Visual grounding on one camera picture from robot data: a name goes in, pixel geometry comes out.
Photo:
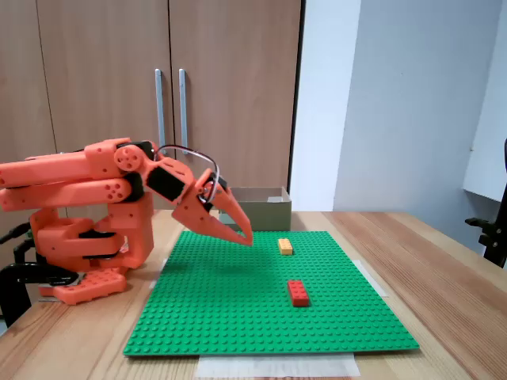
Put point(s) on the wooden cabinet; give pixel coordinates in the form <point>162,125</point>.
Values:
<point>99,59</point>

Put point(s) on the black camera stand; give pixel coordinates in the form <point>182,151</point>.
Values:
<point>495,237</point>

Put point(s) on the brown cardboard box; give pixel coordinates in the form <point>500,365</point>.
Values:
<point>269,215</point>

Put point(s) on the yellow lego block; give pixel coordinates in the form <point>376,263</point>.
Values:
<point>285,246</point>

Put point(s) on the black table clamp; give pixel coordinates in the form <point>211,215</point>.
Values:
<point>12,285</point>

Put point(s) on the masking tape strip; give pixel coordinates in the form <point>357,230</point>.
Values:
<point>158,275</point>
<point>374,279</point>
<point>277,366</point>

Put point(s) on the red lego block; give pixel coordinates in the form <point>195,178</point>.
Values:
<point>298,293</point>

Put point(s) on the green lego baseplate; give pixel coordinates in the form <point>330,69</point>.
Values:
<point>237,301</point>

